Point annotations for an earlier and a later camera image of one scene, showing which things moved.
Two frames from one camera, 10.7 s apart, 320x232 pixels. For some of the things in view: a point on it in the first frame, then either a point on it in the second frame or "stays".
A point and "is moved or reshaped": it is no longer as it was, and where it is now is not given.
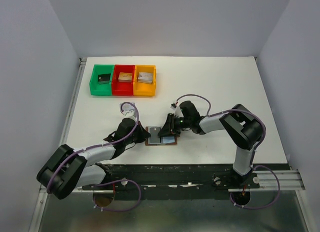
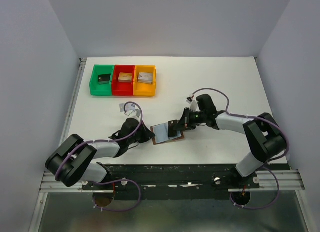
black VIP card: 154,138 is moved or reshaped
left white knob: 124,182 stays
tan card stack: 125,77 stays
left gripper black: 143,134 stays
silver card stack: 145,77 stays
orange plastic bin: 142,88 stays
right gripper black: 169,128 -> 183,124
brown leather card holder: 155,140 is moved or reshaped
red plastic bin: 120,88 stays
